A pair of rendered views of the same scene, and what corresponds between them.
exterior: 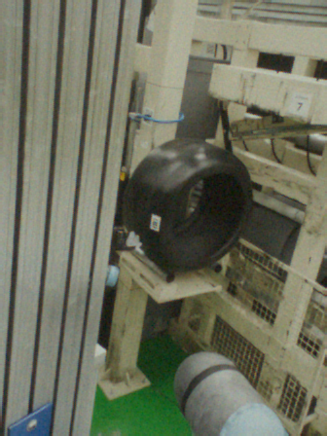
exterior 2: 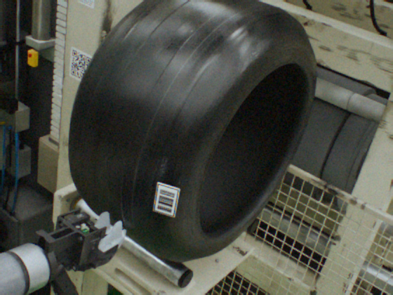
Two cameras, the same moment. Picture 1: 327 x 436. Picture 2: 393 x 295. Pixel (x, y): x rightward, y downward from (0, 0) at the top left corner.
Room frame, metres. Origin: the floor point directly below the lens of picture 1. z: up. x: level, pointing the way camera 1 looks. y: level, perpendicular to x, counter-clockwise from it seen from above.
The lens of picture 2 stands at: (0.97, 0.25, 1.70)
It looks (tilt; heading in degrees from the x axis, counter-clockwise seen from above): 29 degrees down; 340
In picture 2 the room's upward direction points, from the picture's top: 12 degrees clockwise
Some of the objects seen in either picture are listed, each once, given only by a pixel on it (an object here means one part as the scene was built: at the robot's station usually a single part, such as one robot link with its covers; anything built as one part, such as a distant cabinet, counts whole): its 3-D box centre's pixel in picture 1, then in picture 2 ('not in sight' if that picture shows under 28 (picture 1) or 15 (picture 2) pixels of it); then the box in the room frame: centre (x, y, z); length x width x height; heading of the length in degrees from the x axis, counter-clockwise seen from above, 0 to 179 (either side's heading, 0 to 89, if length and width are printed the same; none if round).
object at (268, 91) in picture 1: (275, 92); not in sight; (2.06, -0.39, 1.71); 0.61 x 0.25 x 0.15; 38
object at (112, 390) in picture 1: (119, 374); not in sight; (2.17, 0.10, 0.02); 0.27 x 0.27 x 0.04; 38
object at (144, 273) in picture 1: (146, 272); (124, 259); (1.89, 0.03, 0.83); 0.36 x 0.09 x 0.06; 38
